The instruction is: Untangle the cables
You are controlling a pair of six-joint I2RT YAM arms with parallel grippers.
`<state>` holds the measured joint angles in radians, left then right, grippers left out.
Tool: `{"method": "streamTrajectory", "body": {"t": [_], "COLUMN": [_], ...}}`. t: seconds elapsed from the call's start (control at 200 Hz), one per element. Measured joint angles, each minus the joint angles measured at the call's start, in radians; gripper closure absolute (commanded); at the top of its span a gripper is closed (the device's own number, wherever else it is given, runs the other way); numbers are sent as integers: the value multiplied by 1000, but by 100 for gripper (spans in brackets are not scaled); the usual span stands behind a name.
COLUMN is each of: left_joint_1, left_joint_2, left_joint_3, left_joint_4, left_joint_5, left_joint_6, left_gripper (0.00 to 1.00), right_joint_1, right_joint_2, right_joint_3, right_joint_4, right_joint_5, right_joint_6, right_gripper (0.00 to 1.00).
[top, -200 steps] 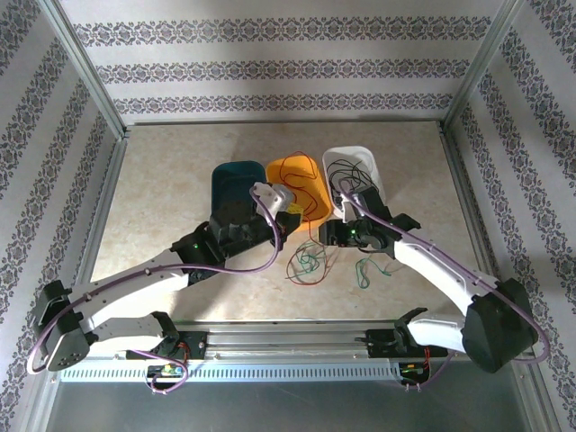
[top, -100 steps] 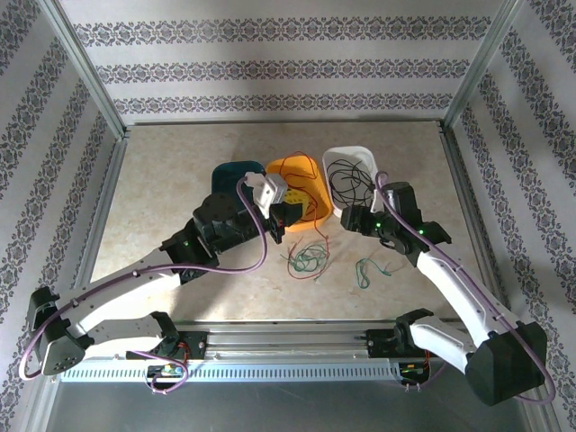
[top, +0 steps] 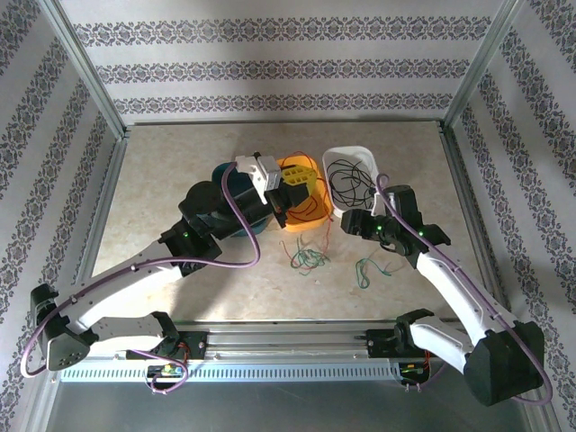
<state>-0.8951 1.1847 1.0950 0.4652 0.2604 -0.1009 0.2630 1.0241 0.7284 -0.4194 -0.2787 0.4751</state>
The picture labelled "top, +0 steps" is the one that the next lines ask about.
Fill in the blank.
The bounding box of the black wire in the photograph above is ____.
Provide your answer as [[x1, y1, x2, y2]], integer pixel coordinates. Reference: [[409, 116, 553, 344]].
[[326, 157, 361, 203], [339, 155, 378, 212]]

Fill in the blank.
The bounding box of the green wire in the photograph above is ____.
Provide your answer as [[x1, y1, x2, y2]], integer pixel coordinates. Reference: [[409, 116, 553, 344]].
[[355, 256, 374, 290], [366, 251, 406, 276], [291, 237, 316, 276], [290, 245, 332, 271]]

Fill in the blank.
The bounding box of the teal plastic bin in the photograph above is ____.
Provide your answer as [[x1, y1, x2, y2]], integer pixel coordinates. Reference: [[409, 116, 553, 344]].
[[210, 161, 274, 239]]

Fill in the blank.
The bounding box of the orange plastic bin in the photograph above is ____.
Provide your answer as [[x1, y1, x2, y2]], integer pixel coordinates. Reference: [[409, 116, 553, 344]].
[[272, 155, 335, 234]]

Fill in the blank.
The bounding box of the white plastic bin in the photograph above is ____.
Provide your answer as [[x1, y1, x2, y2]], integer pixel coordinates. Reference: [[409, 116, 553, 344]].
[[321, 145, 383, 219]]

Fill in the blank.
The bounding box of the grey metal panel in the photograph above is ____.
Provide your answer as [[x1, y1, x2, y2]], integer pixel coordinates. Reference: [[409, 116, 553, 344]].
[[42, 359, 557, 432]]

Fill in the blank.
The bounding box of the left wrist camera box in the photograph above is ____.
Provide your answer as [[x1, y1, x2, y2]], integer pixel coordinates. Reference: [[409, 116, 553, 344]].
[[234, 152, 284, 204]]

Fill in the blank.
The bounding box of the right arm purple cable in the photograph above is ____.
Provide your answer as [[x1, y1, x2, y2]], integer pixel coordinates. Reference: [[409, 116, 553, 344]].
[[373, 173, 554, 406]]

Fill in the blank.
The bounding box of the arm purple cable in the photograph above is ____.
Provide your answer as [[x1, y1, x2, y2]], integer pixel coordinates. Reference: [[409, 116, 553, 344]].
[[373, 173, 554, 406], [21, 160, 262, 398]]

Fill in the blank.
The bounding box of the aluminium back rail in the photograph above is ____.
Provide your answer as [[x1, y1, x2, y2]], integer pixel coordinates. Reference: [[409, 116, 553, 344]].
[[125, 119, 445, 128]]

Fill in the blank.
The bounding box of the aluminium side rail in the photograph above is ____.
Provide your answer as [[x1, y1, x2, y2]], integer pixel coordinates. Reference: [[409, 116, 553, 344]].
[[438, 121, 514, 326], [62, 128, 131, 326]]

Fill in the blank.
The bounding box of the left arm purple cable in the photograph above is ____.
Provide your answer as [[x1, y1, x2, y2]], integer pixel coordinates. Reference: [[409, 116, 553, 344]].
[[21, 160, 262, 398]]

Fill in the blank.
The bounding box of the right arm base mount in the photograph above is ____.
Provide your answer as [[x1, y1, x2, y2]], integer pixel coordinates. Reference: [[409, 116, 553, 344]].
[[355, 328, 451, 360]]

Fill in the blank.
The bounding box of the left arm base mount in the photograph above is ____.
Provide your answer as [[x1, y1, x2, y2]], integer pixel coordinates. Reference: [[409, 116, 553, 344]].
[[125, 330, 211, 361]]

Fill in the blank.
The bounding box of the aluminium front rail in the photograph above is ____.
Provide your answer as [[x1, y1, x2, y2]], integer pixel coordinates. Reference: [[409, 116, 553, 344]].
[[42, 319, 536, 364]]

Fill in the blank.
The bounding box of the aluminium frame post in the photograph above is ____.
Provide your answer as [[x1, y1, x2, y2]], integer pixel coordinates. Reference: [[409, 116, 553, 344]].
[[442, 0, 527, 132], [47, 0, 128, 141]]

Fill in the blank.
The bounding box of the white slotted cable duct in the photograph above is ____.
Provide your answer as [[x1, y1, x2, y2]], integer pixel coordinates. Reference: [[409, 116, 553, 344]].
[[59, 362, 406, 384]]

